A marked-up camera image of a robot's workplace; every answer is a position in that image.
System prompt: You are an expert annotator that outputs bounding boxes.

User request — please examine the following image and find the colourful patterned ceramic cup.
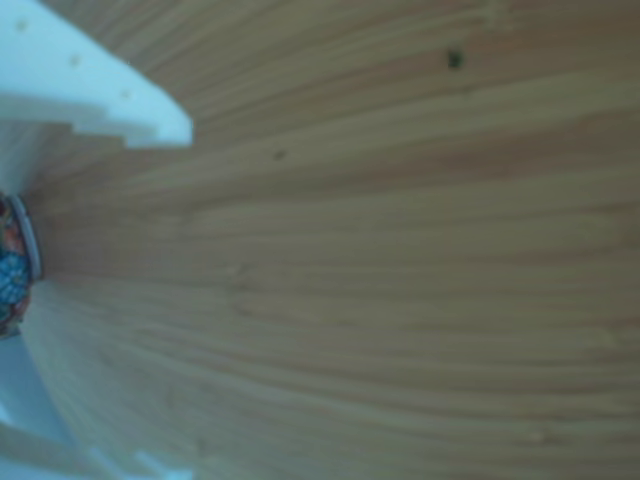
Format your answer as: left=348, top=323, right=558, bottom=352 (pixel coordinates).
left=0, top=192, right=45, bottom=341

